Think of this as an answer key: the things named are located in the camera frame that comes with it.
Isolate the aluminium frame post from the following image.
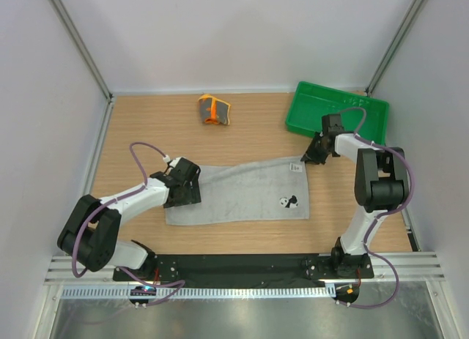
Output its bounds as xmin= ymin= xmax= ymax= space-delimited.
xmin=365 ymin=0 xmax=428 ymax=97
xmin=49 ymin=0 xmax=113 ymax=102

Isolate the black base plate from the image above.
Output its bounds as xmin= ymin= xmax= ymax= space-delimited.
xmin=130 ymin=253 xmax=374 ymax=289

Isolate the right aluminium frame post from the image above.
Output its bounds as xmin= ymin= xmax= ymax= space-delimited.
xmin=365 ymin=0 xmax=428 ymax=97

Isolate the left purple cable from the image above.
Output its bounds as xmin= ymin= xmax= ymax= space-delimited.
xmin=71 ymin=141 xmax=188 ymax=308

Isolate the white slotted cable duct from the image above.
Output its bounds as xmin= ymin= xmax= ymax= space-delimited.
xmin=61 ymin=285 xmax=336 ymax=300

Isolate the left aluminium frame post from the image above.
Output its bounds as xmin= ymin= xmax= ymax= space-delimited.
xmin=49 ymin=0 xmax=113 ymax=102

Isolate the grey panda towel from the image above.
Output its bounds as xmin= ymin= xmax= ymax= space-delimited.
xmin=165 ymin=156 xmax=310 ymax=226

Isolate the green plastic tray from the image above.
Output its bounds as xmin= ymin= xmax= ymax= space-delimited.
xmin=284 ymin=81 xmax=390 ymax=146

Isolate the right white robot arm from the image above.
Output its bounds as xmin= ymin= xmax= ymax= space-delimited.
xmin=301 ymin=113 xmax=411 ymax=280

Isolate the rolled grey orange towel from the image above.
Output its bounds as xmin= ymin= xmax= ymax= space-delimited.
xmin=197 ymin=94 xmax=231 ymax=126

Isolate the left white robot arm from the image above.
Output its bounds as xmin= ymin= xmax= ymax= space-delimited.
xmin=57 ymin=157 xmax=202 ymax=280

